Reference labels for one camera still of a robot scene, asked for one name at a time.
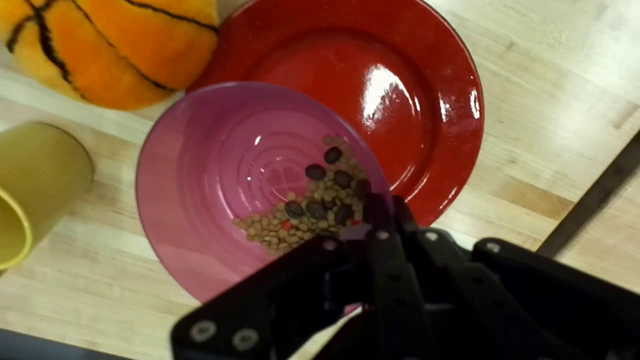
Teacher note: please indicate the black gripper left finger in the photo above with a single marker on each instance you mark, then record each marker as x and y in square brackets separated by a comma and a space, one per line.
[292, 300]

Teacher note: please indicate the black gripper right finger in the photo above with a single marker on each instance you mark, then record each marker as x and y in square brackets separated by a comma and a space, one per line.
[520, 306]

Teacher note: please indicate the mixed beans and grains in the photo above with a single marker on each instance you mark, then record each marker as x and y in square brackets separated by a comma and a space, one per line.
[312, 206]

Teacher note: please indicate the purple plastic bowl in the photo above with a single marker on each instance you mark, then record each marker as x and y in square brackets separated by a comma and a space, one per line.
[201, 186]

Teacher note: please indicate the red glossy plate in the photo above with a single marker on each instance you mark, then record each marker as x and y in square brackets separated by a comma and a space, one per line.
[400, 81]

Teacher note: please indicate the yellow plastic cup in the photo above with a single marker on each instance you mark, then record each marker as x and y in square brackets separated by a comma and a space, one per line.
[40, 172]

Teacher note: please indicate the orange plush basketball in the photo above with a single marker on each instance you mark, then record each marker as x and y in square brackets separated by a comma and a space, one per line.
[121, 46]

